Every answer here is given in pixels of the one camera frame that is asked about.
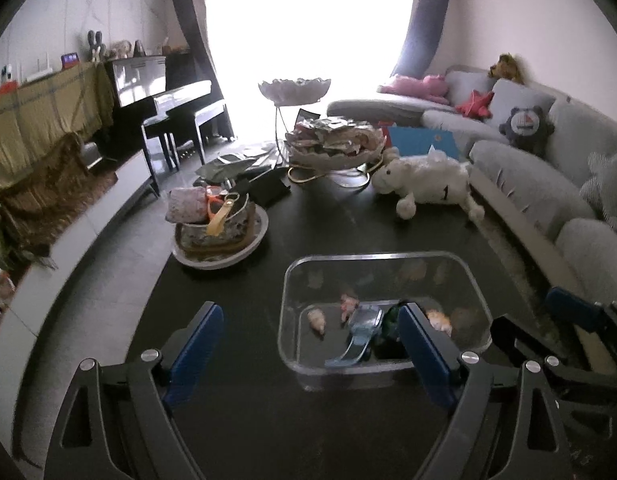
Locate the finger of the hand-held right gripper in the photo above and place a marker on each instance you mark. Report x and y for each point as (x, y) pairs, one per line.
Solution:
(513, 335)
(568, 305)

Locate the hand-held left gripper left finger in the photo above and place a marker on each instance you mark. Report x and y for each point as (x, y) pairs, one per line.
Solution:
(196, 355)

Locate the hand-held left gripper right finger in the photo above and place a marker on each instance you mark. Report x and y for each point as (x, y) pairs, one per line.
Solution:
(426, 355)

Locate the light blue watch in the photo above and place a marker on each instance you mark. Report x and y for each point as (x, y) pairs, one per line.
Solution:
(361, 322)

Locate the pink small figure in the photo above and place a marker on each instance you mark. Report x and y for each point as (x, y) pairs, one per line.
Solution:
(348, 304)

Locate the clear plastic container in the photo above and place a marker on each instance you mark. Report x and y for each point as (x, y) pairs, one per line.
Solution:
(313, 360)

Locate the beige pig figure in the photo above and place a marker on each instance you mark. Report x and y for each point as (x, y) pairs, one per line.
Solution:
(317, 319)

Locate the black desktop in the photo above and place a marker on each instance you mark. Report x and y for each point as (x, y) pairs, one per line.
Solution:
(298, 230)

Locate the white plate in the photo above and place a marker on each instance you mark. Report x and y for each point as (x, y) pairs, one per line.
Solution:
(223, 261)

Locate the plate of assorted items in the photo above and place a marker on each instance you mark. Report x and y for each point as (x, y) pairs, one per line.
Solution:
(213, 240)

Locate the grey curved sofa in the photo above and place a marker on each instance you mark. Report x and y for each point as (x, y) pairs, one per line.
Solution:
(528, 185)

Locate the striped star cushion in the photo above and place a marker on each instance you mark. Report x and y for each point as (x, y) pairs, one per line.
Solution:
(611, 185)

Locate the white plush sheep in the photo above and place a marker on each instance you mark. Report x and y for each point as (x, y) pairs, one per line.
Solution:
(428, 180)

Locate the white low cabinet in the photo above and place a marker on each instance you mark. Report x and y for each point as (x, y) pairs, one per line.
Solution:
(113, 195)

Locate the black pouch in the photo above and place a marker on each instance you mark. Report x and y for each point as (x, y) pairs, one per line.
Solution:
(266, 187)

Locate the grey cushion with dark print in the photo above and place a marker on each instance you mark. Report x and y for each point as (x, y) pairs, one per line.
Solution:
(526, 122)

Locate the silver foil bag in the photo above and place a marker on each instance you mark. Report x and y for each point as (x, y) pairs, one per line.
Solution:
(223, 165)

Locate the blue board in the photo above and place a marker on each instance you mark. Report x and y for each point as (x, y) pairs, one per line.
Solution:
(418, 140)

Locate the red star plush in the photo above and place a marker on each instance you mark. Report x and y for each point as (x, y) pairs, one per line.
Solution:
(474, 105)

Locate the grey small appliance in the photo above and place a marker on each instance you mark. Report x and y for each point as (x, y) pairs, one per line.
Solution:
(91, 155)

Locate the black piano bench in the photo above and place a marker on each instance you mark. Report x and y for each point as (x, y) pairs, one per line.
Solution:
(188, 112)

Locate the brown plush toy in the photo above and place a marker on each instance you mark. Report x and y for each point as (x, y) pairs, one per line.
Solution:
(506, 67)

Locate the pink plush toy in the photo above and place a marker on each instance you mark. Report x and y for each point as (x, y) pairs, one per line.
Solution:
(413, 87)

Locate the yellow cloth covered cabinet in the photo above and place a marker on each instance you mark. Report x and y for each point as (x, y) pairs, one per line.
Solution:
(43, 120)

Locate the black piano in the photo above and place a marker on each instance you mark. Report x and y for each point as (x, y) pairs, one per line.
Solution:
(138, 80)

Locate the white tiered fruit bowl stand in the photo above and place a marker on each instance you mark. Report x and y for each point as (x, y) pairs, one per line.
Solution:
(293, 91)

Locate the small display clock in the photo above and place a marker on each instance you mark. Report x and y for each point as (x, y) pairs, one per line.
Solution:
(70, 60)

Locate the white router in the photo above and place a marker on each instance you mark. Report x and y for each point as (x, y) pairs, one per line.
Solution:
(36, 75)

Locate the grey bunny figurine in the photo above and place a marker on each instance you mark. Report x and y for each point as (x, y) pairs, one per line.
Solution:
(96, 47)

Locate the dark blue curtain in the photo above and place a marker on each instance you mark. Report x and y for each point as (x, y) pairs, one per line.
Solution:
(193, 20)
(423, 15)

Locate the red white figure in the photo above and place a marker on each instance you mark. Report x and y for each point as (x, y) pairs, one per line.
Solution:
(7, 80)

